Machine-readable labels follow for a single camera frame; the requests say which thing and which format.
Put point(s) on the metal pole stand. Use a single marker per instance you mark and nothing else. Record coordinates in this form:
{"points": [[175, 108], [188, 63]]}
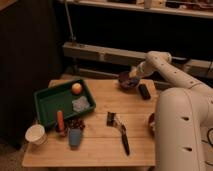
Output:
{"points": [[72, 36]]}

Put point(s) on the white paper cup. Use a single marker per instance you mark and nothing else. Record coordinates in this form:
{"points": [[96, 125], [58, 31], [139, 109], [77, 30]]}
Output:
{"points": [[36, 134]]}

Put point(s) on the grey metal rail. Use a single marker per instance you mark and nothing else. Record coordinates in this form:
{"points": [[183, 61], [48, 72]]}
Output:
{"points": [[199, 68]]}

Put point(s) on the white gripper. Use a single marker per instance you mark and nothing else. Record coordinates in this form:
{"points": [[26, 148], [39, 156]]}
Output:
{"points": [[140, 71]]}

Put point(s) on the blue plastic cup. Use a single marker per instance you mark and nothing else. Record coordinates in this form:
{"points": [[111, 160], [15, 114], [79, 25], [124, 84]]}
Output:
{"points": [[75, 136]]}

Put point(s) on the crumpled clear plastic wrap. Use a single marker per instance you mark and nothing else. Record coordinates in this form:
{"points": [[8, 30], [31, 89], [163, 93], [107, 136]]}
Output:
{"points": [[80, 104]]}

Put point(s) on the black rectangular block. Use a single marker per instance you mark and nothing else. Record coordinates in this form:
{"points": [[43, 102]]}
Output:
{"points": [[144, 91]]}

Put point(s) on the black handled brush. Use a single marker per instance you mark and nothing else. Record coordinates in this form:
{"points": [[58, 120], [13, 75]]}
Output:
{"points": [[113, 121]]}

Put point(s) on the dark grape bunch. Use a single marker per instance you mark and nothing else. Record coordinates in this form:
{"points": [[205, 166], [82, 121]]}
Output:
{"points": [[76, 124]]}

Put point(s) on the purple bowl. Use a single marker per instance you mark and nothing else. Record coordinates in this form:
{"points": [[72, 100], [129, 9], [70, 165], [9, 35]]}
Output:
{"points": [[126, 82]]}

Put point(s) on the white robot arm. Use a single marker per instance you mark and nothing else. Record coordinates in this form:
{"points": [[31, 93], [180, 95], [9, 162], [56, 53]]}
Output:
{"points": [[179, 114]]}

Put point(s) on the green plastic tray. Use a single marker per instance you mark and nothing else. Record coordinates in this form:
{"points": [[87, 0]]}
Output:
{"points": [[50, 100]]}

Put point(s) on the orange peach fruit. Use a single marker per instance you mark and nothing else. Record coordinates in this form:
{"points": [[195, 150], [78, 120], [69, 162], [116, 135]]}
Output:
{"points": [[76, 88]]}

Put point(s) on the orange carrot toy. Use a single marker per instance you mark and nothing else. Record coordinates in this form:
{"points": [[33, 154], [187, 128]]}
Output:
{"points": [[60, 121]]}

